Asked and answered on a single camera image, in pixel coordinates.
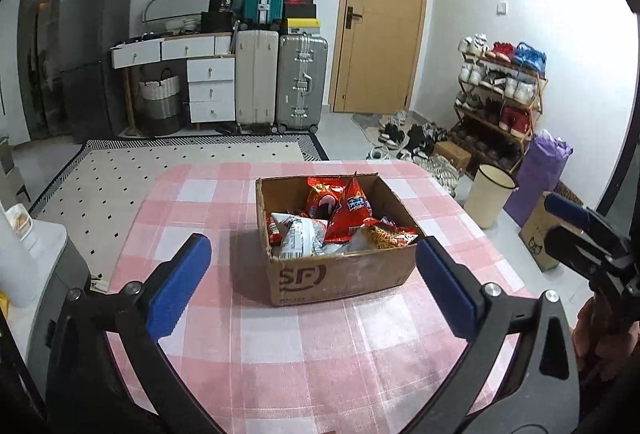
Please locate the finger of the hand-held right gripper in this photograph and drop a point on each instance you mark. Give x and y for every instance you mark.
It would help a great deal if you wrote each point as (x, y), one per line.
(570, 209)
(575, 251)

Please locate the brown cat face paper bag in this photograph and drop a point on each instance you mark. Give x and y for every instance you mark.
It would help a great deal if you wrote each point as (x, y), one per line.
(537, 239)

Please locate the black printed bag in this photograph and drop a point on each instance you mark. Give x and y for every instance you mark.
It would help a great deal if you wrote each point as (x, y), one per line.
(222, 0)

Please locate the grey refrigerator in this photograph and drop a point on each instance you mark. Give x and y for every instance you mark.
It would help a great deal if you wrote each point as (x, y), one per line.
(95, 54)

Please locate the cream waste bin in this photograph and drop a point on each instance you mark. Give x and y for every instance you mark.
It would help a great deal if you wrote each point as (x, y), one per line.
(487, 201)

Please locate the small cardboard box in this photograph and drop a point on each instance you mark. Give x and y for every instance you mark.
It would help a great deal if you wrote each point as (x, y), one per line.
(452, 155)

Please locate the pink checked tablecloth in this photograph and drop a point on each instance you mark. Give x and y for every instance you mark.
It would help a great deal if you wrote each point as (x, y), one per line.
(200, 214)

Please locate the yellow silver noodle snack packet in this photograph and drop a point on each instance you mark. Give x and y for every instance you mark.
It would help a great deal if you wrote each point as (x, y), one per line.
(302, 239)

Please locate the beige suitcase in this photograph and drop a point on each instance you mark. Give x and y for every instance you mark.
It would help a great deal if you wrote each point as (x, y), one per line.
(256, 79)

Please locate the woven laundry basket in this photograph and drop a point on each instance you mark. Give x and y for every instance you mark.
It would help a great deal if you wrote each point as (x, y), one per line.
(160, 104)

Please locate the rows of sneakers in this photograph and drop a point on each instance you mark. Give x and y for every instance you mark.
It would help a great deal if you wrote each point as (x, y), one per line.
(515, 87)

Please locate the white kettle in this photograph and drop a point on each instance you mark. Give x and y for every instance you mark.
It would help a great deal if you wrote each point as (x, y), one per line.
(17, 269)

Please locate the black storage box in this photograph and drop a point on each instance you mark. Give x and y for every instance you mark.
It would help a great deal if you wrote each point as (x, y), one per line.
(219, 21)

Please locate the brown cardboard box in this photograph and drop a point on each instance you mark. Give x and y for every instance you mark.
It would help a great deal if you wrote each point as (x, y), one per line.
(325, 279)

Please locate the yellow black shoe box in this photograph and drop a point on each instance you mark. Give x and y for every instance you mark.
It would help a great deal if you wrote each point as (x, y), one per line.
(301, 26)

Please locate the silver suitcase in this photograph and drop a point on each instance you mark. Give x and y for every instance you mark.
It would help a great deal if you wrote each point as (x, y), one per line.
(302, 82)

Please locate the white drawer dresser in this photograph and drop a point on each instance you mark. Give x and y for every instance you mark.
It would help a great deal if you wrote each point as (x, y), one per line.
(210, 84)

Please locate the grey appliance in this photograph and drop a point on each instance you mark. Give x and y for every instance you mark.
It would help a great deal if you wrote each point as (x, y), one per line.
(60, 274)

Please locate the grey door mat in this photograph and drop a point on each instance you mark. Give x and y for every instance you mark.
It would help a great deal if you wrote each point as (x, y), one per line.
(365, 127)

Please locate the dark glass cabinet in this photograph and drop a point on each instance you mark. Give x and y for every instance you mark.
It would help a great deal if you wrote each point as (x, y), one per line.
(42, 54)

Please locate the beige dotted rug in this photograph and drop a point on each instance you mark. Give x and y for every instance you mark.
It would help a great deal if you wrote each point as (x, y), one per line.
(100, 179)

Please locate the person's right hand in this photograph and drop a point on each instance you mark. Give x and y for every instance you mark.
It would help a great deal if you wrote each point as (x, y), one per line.
(597, 354)

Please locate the wooden door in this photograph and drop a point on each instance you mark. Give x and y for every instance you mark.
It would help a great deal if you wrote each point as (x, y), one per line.
(385, 24)

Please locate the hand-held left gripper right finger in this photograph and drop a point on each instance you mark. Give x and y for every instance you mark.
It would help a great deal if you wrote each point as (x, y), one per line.
(445, 286)

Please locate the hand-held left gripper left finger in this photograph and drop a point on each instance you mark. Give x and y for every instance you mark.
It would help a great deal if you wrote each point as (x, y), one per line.
(180, 286)

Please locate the scattered pile of shoes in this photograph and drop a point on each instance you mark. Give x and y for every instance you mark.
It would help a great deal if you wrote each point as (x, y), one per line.
(415, 142)

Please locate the dark shoe box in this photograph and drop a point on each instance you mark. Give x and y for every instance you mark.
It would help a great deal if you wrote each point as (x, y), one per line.
(300, 11)

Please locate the purple bag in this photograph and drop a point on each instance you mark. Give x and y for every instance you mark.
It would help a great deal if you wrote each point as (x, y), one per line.
(537, 174)

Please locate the wooden shoe rack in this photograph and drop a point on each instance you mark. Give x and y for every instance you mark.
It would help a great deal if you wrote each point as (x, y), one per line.
(537, 107)

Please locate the small white food container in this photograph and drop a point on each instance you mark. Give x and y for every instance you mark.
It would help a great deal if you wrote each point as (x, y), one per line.
(21, 224)

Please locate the large red chip bag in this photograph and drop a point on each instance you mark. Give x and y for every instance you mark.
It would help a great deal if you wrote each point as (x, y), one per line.
(352, 209)

